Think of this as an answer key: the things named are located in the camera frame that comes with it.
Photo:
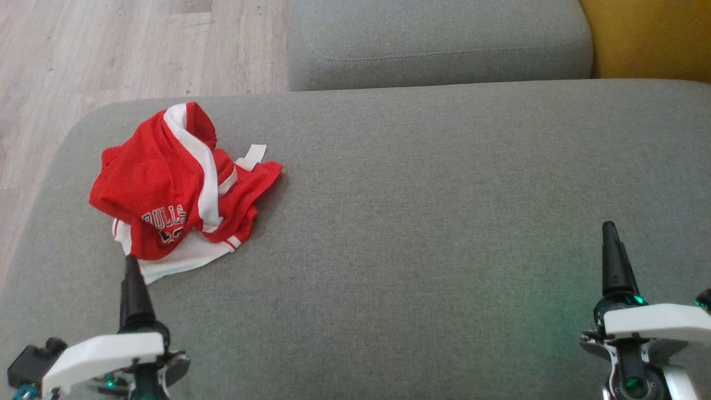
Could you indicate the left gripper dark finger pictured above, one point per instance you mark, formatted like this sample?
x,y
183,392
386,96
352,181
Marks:
x,y
136,305

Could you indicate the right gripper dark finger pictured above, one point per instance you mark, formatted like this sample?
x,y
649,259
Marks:
x,y
616,272

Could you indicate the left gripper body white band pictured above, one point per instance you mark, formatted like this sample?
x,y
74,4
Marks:
x,y
100,355

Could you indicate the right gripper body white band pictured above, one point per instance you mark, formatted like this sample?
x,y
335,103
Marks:
x,y
655,322

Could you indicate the red shorts with white stripe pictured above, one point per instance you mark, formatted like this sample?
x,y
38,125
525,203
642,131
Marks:
x,y
144,161

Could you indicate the red white basketball jersey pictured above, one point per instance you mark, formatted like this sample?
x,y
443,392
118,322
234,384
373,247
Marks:
x,y
250,191

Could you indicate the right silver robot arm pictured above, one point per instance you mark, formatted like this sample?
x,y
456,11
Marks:
x,y
683,386

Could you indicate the large grey sofa seat cushion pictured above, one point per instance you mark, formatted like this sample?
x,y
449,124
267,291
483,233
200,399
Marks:
x,y
416,222

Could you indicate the mustard yellow furniture panel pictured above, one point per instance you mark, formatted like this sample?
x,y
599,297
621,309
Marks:
x,y
655,33

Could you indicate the grey sofa back cushion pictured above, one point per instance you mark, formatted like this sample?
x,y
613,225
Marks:
x,y
444,39

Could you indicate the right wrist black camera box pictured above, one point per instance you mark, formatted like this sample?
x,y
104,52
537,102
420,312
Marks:
x,y
704,300

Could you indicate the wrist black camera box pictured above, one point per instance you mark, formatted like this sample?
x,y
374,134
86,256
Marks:
x,y
30,361
704,300

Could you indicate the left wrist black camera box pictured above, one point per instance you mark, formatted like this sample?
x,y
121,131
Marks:
x,y
30,361

